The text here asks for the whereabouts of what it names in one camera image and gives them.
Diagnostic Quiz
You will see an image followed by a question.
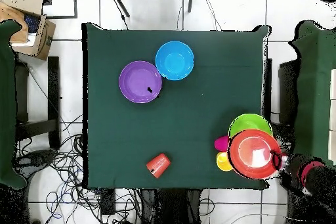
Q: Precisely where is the purple bowl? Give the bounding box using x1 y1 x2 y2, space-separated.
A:
118 60 163 104

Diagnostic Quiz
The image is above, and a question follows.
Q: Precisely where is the orange cup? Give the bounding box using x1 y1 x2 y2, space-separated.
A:
146 152 172 179

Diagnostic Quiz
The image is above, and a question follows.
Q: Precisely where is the pink cup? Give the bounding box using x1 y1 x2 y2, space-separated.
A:
214 135 230 153

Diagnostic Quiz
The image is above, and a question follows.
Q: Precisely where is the yellow cup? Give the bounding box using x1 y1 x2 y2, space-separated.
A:
215 151 234 173

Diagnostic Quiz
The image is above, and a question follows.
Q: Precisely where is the green bowl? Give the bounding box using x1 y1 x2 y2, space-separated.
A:
228 113 273 139

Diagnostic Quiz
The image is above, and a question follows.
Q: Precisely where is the large orange bowl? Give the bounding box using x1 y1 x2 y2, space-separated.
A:
227 128 284 181

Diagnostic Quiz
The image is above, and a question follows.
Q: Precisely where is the large blue bowl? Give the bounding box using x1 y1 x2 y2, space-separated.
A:
154 40 196 81

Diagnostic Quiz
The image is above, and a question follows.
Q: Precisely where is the dark green tablecloth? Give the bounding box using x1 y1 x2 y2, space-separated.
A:
81 22 272 191

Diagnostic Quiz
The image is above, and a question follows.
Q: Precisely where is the black power strip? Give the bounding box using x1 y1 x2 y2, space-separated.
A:
100 188 117 215

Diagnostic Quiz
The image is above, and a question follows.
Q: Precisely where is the cardboard box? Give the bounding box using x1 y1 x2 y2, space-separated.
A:
0 0 56 62

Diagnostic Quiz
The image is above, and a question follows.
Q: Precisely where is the dark grey stand base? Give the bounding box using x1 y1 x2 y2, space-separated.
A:
14 149 57 180

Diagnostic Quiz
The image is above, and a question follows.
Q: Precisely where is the green covered side table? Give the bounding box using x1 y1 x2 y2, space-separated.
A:
0 20 27 189
288 20 336 167

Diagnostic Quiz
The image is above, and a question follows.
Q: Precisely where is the blue cloth bundle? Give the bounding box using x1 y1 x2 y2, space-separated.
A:
23 14 41 34

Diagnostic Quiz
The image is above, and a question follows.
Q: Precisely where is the tangle of cables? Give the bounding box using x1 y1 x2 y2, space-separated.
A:
15 113 142 224

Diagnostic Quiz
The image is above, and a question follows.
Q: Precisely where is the black chair frame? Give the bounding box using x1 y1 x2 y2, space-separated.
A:
14 56 61 151
262 58 299 135

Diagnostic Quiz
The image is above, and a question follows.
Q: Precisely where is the white board black frame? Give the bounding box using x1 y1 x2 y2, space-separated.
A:
41 0 78 20

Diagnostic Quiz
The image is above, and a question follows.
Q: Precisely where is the blue cable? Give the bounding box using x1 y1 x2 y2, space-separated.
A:
47 192 64 221

